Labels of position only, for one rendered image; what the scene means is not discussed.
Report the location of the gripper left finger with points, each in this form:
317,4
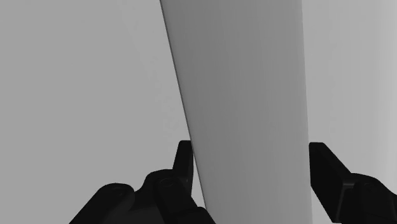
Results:
161,198

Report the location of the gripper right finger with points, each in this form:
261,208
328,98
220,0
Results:
347,192

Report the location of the tall grey cylinder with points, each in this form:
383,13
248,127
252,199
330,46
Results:
248,111

